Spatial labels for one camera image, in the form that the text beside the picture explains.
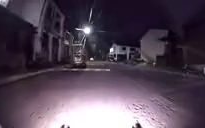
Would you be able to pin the pale kerb strip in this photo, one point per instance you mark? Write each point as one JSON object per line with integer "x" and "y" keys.
{"x": 20, "y": 76}

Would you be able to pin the white low building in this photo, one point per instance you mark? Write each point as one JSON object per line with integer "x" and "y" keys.
{"x": 123, "y": 52}

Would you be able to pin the white painted road line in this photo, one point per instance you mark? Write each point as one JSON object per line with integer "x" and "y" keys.
{"x": 86, "y": 69}

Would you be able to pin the pale gabled building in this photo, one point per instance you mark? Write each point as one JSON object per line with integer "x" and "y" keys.
{"x": 153, "y": 45}

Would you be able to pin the street lamp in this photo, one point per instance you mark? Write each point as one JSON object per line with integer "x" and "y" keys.
{"x": 86, "y": 30}

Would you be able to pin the vehicle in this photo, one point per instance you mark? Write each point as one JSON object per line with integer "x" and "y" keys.
{"x": 78, "y": 59}

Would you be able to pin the large multi-storey building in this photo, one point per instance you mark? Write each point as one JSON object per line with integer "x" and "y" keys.
{"x": 40, "y": 30}

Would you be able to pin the robot's own part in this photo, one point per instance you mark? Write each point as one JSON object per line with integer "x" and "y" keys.
{"x": 65, "y": 126}
{"x": 137, "y": 125}

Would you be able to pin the dark asphalt road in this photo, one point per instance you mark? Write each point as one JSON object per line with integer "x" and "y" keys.
{"x": 103, "y": 90}

